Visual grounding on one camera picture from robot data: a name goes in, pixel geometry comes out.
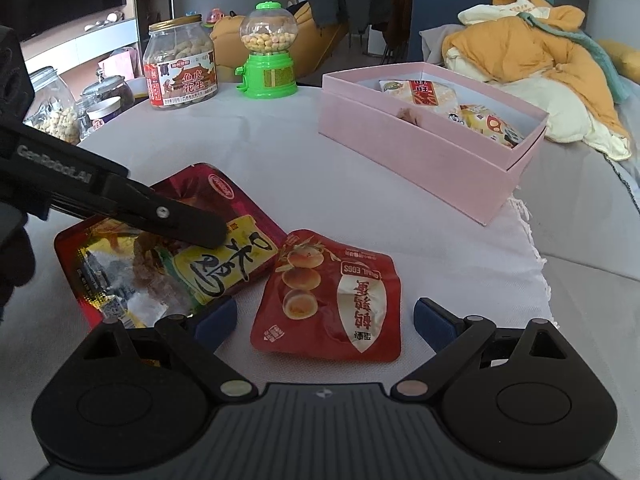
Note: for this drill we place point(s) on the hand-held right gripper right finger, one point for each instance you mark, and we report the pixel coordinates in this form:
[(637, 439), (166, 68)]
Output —
[(430, 320)]

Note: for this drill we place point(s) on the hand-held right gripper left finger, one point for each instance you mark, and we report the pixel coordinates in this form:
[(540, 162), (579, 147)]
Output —
[(218, 322)]

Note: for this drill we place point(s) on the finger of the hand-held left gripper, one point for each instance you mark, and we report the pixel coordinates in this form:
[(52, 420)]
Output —
[(180, 222)]

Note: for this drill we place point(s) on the large red snack packet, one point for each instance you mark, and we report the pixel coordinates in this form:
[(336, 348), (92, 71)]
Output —
[(215, 270)]

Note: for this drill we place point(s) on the small red egg snack packet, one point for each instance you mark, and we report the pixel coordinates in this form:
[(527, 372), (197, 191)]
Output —
[(320, 320)]

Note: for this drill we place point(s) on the pink cardboard box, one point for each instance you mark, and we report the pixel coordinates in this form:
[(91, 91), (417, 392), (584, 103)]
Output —
[(415, 165)]

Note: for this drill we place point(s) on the glass jar of nuts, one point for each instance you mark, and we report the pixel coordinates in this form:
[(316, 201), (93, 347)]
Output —
[(55, 120)]

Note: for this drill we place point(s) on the small jar with white lid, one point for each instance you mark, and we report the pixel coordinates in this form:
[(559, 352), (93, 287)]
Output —
[(102, 114)]

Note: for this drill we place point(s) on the glass jar with glass lid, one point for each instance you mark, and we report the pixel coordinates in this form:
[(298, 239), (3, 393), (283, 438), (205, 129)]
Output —
[(112, 91)]

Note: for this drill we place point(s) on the white television cabinet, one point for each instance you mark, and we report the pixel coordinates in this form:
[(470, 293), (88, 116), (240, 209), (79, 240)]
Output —
[(75, 49)]

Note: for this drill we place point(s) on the pink bag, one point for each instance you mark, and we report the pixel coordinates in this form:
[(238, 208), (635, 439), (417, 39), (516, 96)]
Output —
[(122, 65)]

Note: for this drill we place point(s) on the peanut jar with gold lid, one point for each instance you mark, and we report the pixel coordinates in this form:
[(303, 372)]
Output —
[(180, 75)]

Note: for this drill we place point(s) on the green candy dispenser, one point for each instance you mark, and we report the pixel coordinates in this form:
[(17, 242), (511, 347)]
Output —
[(265, 75)]

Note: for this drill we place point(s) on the grey bed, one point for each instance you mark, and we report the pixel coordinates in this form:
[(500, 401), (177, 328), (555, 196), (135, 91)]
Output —
[(590, 220)]

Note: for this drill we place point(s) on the yellow white snack packet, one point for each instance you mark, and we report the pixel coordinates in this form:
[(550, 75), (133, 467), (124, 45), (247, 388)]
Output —
[(487, 122)]

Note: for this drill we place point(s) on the white rice cracker packet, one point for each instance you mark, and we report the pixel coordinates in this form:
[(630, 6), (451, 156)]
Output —
[(425, 95)]

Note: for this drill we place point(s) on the orange and cream duvet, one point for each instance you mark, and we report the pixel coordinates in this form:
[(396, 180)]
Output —
[(525, 45)]

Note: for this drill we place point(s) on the teal cloth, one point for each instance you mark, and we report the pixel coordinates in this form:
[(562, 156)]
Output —
[(600, 60)]

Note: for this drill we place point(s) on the yellow pillow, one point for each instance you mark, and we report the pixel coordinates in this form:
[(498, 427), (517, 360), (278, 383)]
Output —
[(625, 57)]

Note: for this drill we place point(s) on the dark blue bed frame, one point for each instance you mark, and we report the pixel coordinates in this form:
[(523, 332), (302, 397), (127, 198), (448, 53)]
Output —
[(440, 10)]

